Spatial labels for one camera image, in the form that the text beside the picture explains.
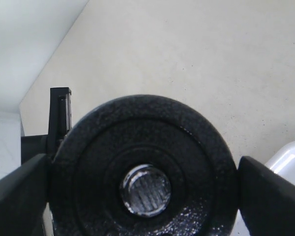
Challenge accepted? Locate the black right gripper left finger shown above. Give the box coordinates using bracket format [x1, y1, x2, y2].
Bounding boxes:
[0, 154, 48, 236]

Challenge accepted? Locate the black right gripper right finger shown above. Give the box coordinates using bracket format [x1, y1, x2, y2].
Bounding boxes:
[238, 156, 295, 236]

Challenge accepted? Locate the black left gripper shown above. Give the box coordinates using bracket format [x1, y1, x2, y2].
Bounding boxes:
[21, 87, 72, 164]

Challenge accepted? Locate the black weight plate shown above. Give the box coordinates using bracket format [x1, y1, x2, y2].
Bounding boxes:
[49, 95, 238, 236]

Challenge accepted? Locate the chrome threaded dumbbell bar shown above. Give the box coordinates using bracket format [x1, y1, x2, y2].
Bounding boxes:
[119, 164, 172, 218]

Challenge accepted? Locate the white plastic tray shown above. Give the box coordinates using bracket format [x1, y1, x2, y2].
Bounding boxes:
[236, 139, 295, 236]

